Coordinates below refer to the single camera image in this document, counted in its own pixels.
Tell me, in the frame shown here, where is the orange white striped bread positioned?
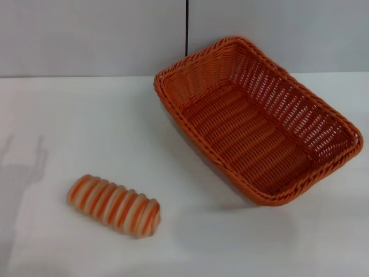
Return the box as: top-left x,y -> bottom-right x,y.
66,174 -> 161,239

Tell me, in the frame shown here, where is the orange woven plastic basket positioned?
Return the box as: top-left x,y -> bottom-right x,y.
153,35 -> 364,207

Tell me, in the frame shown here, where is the dark vertical wall strip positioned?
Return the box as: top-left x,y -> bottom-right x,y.
184,0 -> 190,57

